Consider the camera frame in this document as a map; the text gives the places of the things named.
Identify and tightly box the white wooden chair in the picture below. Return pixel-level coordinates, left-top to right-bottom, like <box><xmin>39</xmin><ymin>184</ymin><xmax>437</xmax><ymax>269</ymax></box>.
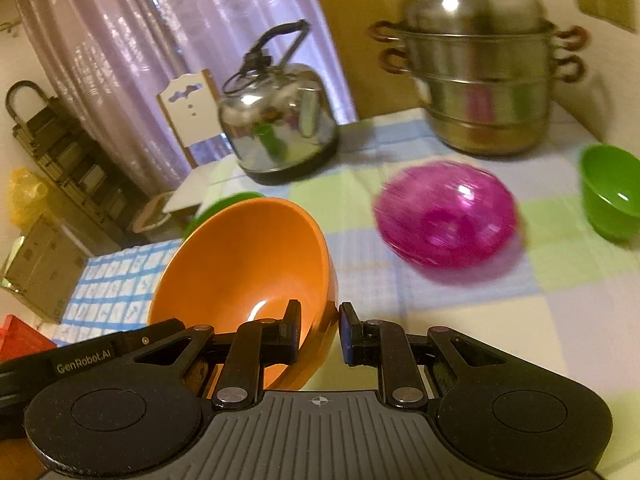
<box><xmin>156</xmin><ymin>69</ymin><xmax>237</xmax><ymax>217</ymax></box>

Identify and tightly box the yellow plastic bag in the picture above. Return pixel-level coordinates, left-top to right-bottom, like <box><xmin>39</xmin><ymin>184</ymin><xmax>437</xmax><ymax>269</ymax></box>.
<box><xmin>7</xmin><ymin>167</ymin><xmax>52</xmax><ymax>227</ymax></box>

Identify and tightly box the stainless steel kettle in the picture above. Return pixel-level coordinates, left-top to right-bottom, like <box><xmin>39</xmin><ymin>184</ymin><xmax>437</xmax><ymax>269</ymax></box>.
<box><xmin>216</xmin><ymin>19</ymin><xmax>341</xmax><ymax>186</ymax></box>

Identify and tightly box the dark folding rack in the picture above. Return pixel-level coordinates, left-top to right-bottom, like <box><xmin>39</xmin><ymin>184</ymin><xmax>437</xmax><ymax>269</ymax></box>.
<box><xmin>5</xmin><ymin>80</ymin><xmax>147</xmax><ymax>247</ymax></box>

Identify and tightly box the small purple glass plate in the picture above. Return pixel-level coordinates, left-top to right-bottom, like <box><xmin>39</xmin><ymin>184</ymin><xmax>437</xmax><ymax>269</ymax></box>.
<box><xmin>374</xmin><ymin>160</ymin><xmax>519</xmax><ymax>271</ymax></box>

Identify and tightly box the plaid tablecloth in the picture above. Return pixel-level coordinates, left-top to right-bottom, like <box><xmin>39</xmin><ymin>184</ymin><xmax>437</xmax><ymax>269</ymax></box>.
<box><xmin>200</xmin><ymin>107</ymin><xmax>640</xmax><ymax>480</ymax></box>

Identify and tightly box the purple sheer curtain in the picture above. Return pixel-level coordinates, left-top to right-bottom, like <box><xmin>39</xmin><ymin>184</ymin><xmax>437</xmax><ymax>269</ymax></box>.
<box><xmin>15</xmin><ymin>0</ymin><xmax>357</xmax><ymax>197</ymax></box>

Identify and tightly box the small green plastic bowl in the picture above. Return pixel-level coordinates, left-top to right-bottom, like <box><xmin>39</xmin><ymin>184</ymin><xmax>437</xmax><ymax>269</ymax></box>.
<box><xmin>580</xmin><ymin>144</ymin><xmax>640</xmax><ymax>242</ymax></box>

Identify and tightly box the red plastic crate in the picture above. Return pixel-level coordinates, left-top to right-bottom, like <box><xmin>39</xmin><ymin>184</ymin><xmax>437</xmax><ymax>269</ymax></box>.
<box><xmin>0</xmin><ymin>314</ymin><xmax>58</xmax><ymax>364</ymax></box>

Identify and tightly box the blue checkered cloth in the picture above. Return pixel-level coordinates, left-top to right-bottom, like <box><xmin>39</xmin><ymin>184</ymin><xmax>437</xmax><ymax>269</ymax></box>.
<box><xmin>52</xmin><ymin>237</ymin><xmax>187</xmax><ymax>346</ymax></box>

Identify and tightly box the orange plastic bowl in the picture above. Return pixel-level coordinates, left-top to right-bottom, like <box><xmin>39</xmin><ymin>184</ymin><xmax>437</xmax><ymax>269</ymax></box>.
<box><xmin>147</xmin><ymin>197</ymin><xmax>339</xmax><ymax>391</ymax></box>

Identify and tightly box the cardboard box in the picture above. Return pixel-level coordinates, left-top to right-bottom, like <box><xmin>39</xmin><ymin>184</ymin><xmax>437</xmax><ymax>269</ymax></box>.
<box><xmin>2</xmin><ymin>220</ymin><xmax>92</xmax><ymax>324</ymax></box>

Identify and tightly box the stainless steel steamer pot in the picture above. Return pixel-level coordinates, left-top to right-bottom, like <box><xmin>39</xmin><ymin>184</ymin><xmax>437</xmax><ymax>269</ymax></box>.
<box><xmin>370</xmin><ymin>0</ymin><xmax>588</xmax><ymax>156</ymax></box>

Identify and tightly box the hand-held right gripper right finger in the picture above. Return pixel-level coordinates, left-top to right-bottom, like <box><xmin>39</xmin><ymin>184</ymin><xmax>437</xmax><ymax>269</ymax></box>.
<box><xmin>339</xmin><ymin>302</ymin><xmax>507</xmax><ymax>409</ymax></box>

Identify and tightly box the large green plastic bowl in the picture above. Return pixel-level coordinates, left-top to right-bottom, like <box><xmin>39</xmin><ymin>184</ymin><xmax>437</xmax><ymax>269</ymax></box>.
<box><xmin>182</xmin><ymin>191</ymin><xmax>266</xmax><ymax>241</ymax></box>

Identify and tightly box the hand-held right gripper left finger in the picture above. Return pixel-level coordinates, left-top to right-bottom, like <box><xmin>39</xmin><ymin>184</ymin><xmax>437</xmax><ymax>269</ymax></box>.
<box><xmin>132</xmin><ymin>300</ymin><xmax>304</xmax><ymax>409</ymax></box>

